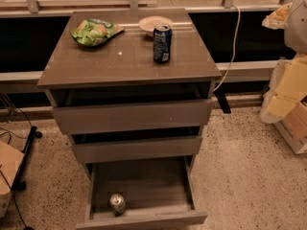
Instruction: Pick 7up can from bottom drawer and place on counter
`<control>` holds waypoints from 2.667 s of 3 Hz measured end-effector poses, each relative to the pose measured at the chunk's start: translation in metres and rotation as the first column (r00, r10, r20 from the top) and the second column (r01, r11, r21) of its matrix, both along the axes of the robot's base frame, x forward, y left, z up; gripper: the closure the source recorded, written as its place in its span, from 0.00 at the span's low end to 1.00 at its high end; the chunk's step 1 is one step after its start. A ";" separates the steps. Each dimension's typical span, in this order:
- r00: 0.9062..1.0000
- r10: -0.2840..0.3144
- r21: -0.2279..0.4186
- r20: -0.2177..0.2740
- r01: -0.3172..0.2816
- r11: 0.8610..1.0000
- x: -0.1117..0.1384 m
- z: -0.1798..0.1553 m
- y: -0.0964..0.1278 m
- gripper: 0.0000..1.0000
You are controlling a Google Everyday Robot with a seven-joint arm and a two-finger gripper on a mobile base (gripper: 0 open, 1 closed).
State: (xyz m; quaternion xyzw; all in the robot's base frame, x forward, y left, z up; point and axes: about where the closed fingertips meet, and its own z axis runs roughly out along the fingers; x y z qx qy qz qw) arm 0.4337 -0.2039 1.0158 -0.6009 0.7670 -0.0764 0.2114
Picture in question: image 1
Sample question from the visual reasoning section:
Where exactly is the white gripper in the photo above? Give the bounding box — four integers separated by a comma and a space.
260, 3, 307, 124

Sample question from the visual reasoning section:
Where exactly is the silver 7up can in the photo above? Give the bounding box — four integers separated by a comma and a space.
109, 194, 126, 216

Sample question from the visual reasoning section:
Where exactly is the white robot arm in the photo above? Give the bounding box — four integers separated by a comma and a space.
260, 0, 307, 124

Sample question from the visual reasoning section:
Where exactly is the blue soda can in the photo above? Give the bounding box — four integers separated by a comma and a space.
153, 24, 173, 63

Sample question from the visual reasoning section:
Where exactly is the grey drawer cabinet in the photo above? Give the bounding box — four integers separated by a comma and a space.
36, 7, 223, 230

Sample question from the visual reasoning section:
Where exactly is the top grey drawer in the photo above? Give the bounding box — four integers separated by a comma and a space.
53, 100, 212, 134

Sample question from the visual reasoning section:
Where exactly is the bottom open grey drawer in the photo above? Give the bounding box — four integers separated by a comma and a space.
76, 156, 207, 230

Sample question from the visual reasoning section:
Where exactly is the middle grey drawer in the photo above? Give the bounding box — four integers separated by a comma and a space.
72, 136, 202, 164

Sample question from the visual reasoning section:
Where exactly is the cardboard box right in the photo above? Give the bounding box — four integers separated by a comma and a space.
275, 97, 307, 154

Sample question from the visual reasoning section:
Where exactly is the cardboard box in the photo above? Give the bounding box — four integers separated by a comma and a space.
0, 141, 23, 218
275, 97, 307, 154

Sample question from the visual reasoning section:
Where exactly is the white bowl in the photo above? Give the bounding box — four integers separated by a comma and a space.
138, 16, 173, 36

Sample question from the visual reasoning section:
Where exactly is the green chip bag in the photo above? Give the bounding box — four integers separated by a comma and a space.
71, 18, 125, 47

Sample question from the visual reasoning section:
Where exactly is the cardboard box left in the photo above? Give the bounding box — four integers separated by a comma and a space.
0, 141, 23, 218

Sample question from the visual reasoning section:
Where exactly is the black stand left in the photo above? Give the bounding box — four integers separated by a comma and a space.
12, 126, 42, 191

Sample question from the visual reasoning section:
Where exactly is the white cable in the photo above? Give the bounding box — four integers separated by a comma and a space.
213, 4, 242, 93

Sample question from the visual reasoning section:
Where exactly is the black cable on floor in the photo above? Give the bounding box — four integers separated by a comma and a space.
0, 169, 35, 230

